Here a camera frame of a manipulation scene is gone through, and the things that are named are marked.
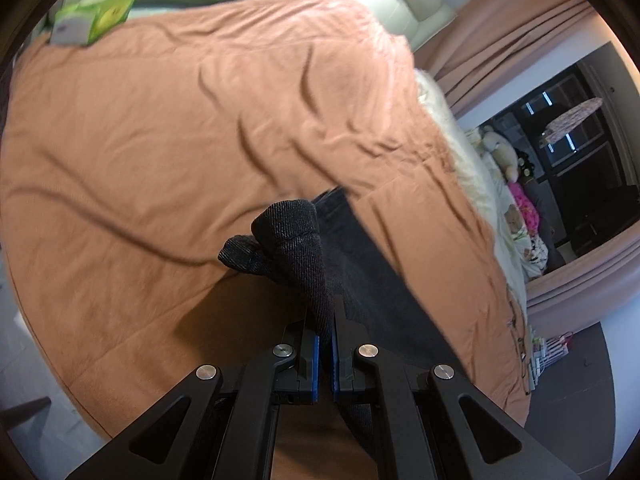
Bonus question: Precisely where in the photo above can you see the white fluffy blanket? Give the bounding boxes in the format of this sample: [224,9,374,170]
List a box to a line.
[412,67,501,226]

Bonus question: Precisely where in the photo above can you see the dark window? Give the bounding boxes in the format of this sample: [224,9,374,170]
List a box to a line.
[479,42,640,277]

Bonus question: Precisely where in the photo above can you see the grey white packet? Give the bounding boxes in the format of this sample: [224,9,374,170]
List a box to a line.
[52,15,94,46]

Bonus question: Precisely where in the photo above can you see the green cardboard box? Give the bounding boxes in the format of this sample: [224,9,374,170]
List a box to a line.
[48,0,139,47]

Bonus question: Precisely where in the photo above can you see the white wire rack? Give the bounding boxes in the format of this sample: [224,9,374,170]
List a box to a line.
[525,324,577,387]

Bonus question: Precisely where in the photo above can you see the floral ironing board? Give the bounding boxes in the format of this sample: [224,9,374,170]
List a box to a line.
[542,97,604,144]

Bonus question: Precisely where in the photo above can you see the cream plush toy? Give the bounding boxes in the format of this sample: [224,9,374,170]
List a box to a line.
[479,127,522,182]

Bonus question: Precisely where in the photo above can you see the pink curtain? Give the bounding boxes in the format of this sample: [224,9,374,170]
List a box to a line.
[525,225,640,337]
[415,0,621,117]

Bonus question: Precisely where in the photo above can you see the pink plush toy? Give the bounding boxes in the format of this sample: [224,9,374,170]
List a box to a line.
[507,180,542,235]

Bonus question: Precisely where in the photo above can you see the dark furniture leg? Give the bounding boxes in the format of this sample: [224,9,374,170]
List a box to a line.
[0,397,54,432]

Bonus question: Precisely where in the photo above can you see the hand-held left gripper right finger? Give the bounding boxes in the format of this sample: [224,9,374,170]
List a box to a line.
[330,301,581,480]

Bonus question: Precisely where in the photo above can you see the dark denim pants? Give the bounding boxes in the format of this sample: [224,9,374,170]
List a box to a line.
[217,187,472,467]

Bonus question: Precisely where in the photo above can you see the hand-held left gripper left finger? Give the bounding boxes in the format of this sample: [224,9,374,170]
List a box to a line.
[65,317,321,480]

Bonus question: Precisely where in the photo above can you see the orange-brown bed blanket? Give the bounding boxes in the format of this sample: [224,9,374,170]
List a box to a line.
[0,0,534,480]

